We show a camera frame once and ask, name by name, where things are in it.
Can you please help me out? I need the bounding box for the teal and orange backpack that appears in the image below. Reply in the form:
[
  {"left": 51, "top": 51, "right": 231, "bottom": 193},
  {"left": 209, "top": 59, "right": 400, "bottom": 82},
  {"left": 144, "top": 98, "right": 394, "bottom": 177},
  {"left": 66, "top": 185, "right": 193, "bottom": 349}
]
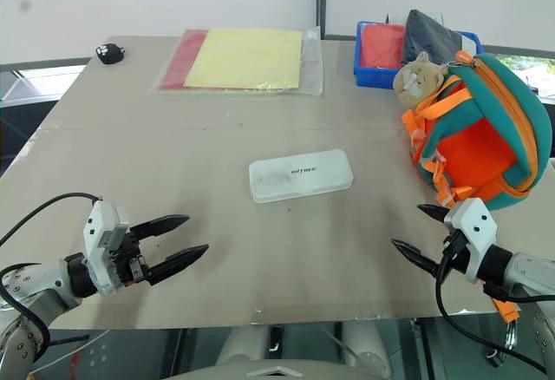
[{"left": 401, "top": 49, "right": 554, "bottom": 213}]

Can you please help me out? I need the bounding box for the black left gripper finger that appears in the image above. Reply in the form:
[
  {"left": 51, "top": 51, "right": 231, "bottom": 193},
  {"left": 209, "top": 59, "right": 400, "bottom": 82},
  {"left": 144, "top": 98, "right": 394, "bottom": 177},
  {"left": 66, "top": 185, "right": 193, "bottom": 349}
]
[
  {"left": 146, "top": 243, "right": 211, "bottom": 287},
  {"left": 129, "top": 213, "right": 192, "bottom": 244}
]

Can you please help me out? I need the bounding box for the black paw print pouch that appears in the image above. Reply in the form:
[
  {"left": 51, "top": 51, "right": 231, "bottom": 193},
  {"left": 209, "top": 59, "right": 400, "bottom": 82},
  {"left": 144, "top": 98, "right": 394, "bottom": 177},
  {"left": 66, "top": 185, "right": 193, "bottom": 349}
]
[{"left": 95, "top": 42, "right": 127, "bottom": 66}]

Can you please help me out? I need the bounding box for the clear plastic sleeve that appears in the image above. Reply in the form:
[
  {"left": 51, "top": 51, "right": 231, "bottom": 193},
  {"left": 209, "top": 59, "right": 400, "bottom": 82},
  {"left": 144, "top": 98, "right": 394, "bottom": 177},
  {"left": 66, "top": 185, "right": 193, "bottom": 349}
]
[{"left": 148, "top": 25, "right": 326, "bottom": 97}]

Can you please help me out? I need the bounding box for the tan plush cat charm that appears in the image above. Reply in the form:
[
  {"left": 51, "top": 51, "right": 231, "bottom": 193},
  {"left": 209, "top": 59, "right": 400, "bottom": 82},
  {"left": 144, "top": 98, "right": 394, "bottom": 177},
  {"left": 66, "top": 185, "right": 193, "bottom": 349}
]
[{"left": 392, "top": 51, "right": 450, "bottom": 108}]

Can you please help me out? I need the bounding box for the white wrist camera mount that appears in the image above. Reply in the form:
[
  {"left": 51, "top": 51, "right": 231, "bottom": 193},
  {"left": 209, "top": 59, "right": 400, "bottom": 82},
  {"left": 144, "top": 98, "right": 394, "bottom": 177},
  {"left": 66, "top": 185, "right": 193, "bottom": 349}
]
[
  {"left": 443, "top": 197, "right": 498, "bottom": 284},
  {"left": 82, "top": 200, "right": 131, "bottom": 297}
]

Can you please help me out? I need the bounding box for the grey rounded robot torso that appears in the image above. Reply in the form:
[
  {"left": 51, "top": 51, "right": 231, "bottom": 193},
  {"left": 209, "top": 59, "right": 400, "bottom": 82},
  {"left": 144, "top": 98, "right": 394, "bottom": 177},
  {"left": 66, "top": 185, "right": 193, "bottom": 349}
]
[{"left": 172, "top": 355, "right": 392, "bottom": 380}]

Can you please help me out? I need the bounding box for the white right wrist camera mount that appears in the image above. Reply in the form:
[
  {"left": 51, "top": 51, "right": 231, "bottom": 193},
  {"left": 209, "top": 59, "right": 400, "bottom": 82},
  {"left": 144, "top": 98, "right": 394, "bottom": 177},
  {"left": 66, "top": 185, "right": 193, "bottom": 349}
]
[{"left": 443, "top": 197, "right": 498, "bottom": 284}]

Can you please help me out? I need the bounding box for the pale rounded robot leg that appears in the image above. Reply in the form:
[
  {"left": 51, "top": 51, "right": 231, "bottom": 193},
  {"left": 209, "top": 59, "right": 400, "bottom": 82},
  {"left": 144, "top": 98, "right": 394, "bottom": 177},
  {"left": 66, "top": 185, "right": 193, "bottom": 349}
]
[
  {"left": 341, "top": 320, "right": 392, "bottom": 377},
  {"left": 215, "top": 324, "right": 269, "bottom": 366}
]

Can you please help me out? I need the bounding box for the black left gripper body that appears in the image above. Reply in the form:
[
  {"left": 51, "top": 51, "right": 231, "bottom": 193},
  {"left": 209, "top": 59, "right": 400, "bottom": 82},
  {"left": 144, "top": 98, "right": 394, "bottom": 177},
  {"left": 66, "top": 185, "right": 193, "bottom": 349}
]
[{"left": 110, "top": 231, "right": 153, "bottom": 290}]

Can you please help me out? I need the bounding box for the blue plastic bin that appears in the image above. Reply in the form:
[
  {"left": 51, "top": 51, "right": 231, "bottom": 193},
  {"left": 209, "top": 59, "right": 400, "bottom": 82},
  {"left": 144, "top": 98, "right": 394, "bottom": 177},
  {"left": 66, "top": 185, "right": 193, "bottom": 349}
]
[{"left": 354, "top": 20, "right": 485, "bottom": 88}]

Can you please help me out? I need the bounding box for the white plastic pencil case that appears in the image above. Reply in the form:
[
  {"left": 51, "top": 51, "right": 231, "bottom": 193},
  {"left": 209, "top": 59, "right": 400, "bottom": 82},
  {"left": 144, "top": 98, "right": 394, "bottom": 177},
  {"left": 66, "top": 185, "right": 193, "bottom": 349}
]
[{"left": 248, "top": 148, "right": 355, "bottom": 205}]

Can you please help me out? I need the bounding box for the red folded cloth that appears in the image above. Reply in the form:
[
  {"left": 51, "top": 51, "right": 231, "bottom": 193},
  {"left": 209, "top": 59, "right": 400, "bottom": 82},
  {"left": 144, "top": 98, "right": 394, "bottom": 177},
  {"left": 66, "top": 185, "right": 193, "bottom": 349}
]
[{"left": 360, "top": 23, "right": 408, "bottom": 70}]

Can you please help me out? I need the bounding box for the red paper sheet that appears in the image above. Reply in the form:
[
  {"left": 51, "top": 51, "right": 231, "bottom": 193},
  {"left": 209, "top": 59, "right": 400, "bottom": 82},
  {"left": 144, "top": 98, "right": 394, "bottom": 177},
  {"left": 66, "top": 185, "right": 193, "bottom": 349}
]
[{"left": 157, "top": 29, "right": 210, "bottom": 92}]

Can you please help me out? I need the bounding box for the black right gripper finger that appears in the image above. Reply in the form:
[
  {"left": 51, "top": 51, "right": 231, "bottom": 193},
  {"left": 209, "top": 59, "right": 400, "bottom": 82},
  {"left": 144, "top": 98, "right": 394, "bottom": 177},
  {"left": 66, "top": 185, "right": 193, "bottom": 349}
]
[
  {"left": 416, "top": 203, "right": 454, "bottom": 226},
  {"left": 390, "top": 237, "right": 442, "bottom": 278}
]

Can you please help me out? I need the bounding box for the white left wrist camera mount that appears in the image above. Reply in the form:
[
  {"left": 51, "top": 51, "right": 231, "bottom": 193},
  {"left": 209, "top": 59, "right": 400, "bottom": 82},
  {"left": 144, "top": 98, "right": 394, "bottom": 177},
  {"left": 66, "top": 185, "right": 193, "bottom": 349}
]
[{"left": 82, "top": 200, "right": 131, "bottom": 297}]

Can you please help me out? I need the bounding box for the dark grey fabric bag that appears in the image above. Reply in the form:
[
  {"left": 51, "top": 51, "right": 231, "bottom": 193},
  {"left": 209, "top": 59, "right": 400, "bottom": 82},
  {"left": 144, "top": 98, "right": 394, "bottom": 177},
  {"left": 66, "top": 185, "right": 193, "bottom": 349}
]
[{"left": 400, "top": 9, "right": 464, "bottom": 69}]

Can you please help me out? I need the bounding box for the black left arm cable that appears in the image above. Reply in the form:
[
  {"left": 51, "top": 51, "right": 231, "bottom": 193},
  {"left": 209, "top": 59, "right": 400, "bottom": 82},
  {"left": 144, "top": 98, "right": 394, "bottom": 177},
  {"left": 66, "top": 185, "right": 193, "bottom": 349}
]
[{"left": 0, "top": 192, "right": 104, "bottom": 246}]

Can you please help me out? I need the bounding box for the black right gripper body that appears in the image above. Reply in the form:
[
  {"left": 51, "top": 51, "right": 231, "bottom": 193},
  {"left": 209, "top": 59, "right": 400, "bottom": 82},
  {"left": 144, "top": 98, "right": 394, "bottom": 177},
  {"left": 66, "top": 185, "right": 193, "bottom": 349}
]
[{"left": 437, "top": 230, "right": 473, "bottom": 276}]

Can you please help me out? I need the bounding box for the orange strap with metal ring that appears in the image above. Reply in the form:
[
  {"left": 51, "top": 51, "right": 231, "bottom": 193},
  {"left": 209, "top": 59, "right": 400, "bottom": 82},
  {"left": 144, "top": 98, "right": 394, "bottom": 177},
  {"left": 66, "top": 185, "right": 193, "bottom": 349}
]
[{"left": 493, "top": 296, "right": 520, "bottom": 350}]

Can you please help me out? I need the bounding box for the yellow paper sheet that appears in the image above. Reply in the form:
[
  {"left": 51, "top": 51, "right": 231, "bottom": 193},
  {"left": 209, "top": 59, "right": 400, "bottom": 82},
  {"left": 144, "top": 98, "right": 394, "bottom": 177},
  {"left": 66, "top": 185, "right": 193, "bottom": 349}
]
[{"left": 183, "top": 28, "right": 304, "bottom": 91}]

